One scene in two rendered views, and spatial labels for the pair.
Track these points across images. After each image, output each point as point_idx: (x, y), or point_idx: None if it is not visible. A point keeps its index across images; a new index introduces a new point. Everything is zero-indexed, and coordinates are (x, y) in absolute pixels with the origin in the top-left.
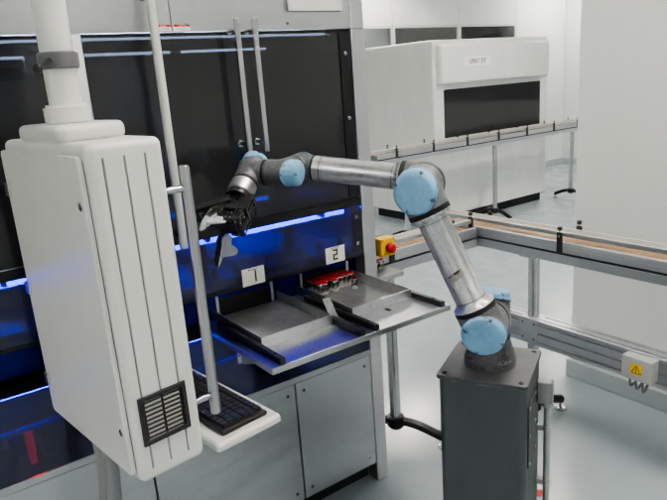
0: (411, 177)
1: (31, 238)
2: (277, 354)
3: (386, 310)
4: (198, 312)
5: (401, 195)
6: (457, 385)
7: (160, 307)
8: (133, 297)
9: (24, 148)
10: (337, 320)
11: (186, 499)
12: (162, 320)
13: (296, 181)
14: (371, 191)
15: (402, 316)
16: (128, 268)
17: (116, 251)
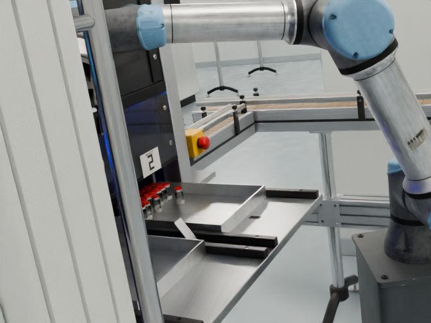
0: (358, 0)
1: None
2: (185, 319)
3: (253, 218)
4: (138, 280)
5: (346, 32)
6: (406, 289)
7: (100, 289)
8: (58, 281)
9: None
10: (215, 247)
11: None
12: (107, 318)
13: (164, 36)
14: (174, 72)
15: (285, 221)
16: (40, 213)
17: (11, 175)
